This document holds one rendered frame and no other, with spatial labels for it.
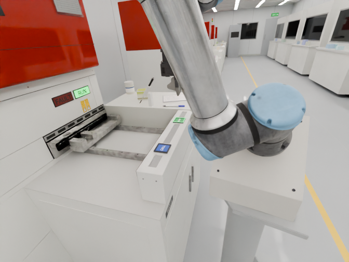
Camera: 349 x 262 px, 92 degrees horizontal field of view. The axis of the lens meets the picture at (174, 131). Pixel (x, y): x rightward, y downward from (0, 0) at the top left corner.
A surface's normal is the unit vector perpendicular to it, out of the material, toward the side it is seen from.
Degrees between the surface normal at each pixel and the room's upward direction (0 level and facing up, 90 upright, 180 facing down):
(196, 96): 108
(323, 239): 0
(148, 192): 90
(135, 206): 0
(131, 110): 90
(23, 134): 90
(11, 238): 90
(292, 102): 39
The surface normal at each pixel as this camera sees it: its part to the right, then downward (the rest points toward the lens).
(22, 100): 0.96, 0.08
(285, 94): -0.22, -0.39
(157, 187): -0.27, 0.48
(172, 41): -0.37, 0.71
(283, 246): -0.06, -0.88
